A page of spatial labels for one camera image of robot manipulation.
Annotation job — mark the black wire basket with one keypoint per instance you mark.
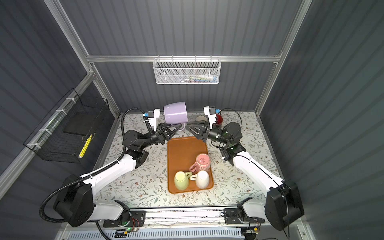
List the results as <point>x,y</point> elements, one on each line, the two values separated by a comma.
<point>62,137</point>

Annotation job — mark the orange plastic tray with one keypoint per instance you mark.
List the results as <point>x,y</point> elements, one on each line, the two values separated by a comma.
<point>182,153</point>

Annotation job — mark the light green mug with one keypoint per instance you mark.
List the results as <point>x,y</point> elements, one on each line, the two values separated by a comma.
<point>181,180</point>

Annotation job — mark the yellow marker pen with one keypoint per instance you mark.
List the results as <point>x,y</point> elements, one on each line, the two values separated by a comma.
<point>85,147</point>

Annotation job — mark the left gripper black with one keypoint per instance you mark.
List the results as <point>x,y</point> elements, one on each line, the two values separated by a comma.
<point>160,137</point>

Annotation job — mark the light blue mug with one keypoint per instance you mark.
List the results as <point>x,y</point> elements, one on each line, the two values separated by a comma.
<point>201,118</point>

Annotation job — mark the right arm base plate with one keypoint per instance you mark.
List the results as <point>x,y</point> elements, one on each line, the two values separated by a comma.
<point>236,216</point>

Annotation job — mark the floral table mat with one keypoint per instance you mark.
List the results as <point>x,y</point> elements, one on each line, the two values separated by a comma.
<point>147,186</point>

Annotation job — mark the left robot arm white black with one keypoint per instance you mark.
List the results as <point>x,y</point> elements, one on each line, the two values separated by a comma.
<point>75,202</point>

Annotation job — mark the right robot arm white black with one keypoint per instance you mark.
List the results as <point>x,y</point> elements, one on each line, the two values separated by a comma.
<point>283,204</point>

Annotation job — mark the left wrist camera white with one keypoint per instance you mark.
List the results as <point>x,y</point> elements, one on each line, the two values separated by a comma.
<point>150,119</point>

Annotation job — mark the white wire mesh basket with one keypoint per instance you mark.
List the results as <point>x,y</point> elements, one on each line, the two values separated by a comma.
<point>167,71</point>

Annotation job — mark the purple mug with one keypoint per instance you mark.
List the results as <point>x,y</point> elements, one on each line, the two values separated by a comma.
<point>176,113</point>

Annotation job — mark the white cream mug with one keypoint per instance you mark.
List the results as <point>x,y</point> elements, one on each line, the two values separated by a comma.
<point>202,179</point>

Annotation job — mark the pens in white basket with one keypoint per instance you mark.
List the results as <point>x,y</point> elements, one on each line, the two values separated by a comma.
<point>200,79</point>

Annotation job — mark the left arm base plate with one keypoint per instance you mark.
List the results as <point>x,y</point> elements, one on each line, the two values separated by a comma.
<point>131,219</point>

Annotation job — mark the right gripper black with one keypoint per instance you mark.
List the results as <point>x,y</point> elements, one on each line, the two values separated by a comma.
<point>204,131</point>

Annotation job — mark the pink ghost mug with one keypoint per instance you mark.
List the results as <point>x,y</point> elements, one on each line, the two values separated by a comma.
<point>202,163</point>

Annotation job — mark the black skull pattern mug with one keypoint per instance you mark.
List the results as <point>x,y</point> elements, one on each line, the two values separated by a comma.
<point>219,121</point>

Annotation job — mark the white perforated cable duct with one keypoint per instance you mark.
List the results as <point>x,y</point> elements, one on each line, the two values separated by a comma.
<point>223,233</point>

